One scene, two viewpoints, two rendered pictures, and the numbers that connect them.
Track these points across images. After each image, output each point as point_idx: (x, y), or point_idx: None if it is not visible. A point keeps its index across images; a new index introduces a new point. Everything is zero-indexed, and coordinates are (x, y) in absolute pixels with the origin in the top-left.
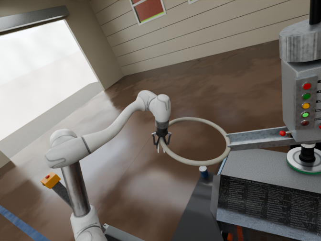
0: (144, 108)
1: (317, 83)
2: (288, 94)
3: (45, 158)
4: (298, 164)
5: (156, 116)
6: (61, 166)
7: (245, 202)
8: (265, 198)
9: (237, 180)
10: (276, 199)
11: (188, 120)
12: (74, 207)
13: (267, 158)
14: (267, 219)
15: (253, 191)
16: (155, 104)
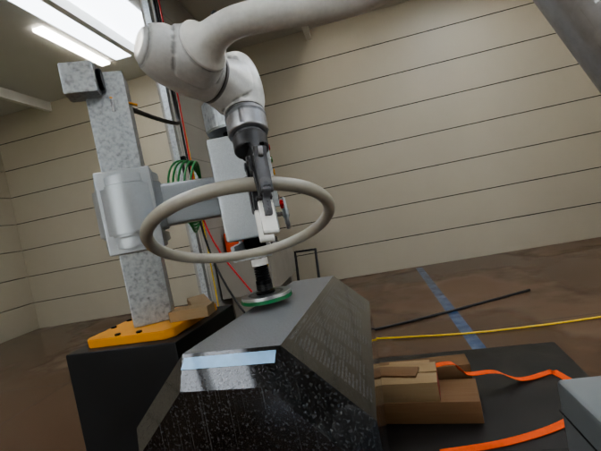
0: (225, 58)
1: None
2: (243, 174)
3: None
4: (277, 293)
5: (260, 90)
6: None
7: (333, 353)
8: (325, 330)
9: (295, 334)
10: (325, 323)
11: (153, 237)
12: None
13: (247, 322)
14: (354, 350)
15: (315, 332)
16: (249, 61)
